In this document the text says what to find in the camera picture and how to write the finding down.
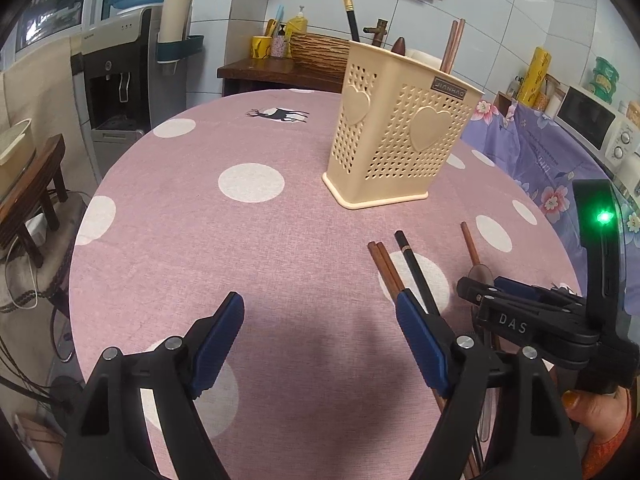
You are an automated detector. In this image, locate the woven basket sink basin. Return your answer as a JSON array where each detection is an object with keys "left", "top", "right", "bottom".
[{"left": 290, "top": 32, "right": 350, "bottom": 78}]

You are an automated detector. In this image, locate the brown wooden chopstick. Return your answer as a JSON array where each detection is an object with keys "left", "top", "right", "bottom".
[
  {"left": 376, "top": 242, "right": 405, "bottom": 295},
  {"left": 439, "top": 20, "right": 458, "bottom": 73},
  {"left": 367, "top": 242, "right": 398, "bottom": 301},
  {"left": 447, "top": 18, "right": 466, "bottom": 74}
]

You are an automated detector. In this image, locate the right hand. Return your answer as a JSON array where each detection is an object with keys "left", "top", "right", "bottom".
[{"left": 561, "top": 387, "right": 634, "bottom": 479}]

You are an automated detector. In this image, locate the black chopstick on table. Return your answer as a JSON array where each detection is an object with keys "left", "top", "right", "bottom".
[{"left": 394, "top": 230, "right": 440, "bottom": 316}]

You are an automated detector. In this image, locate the dark wooden counter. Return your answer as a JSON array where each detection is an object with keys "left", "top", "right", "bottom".
[{"left": 217, "top": 58, "right": 343, "bottom": 96}]

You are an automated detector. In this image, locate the yellow soap bottle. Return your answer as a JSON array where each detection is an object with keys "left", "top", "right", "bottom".
[{"left": 285, "top": 6, "right": 308, "bottom": 58}]

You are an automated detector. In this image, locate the yellow roll package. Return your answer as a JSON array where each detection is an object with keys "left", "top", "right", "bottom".
[{"left": 516, "top": 47, "right": 552, "bottom": 107}]

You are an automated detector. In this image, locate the water dispenser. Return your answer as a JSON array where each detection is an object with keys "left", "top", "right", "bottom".
[{"left": 72, "top": 4, "right": 186, "bottom": 179}]

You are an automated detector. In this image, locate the bronze faucet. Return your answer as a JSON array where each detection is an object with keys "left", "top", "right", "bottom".
[{"left": 362, "top": 18, "right": 388, "bottom": 48}]

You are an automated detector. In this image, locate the clear plastic ladle spoon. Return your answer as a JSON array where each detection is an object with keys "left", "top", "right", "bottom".
[{"left": 460, "top": 221, "right": 480, "bottom": 266}]

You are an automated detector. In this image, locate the beige perforated utensil holder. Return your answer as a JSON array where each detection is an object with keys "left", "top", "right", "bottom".
[{"left": 322, "top": 41, "right": 482, "bottom": 210}]

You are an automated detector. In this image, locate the black gold chopstick in holder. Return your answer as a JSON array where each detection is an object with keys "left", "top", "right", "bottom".
[{"left": 343, "top": 0, "right": 360, "bottom": 42}]

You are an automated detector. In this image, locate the pink polka dot tablecloth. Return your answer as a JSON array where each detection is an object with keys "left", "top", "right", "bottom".
[{"left": 70, "top": 90, "right": 578, "bottom": 479}]

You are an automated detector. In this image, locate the dark wooden spoon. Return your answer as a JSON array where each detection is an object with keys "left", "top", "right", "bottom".
[{"left": 390, "top": 37, "right": 407, "bottom": 55}]

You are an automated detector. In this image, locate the dark wooden stool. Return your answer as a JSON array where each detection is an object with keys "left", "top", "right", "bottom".
[{"left": 0, "top": 134, "right": 68, "bottom": 268}]

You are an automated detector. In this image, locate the white microwave oven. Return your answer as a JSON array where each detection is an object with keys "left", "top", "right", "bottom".
[{"left": 554, "top": 86, "right": 639, "bottom": 174}]

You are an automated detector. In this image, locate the yellow mug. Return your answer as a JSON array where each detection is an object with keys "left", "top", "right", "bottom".
[{"left": 250, "top": 36, "right": 272, "bottom": 60}]

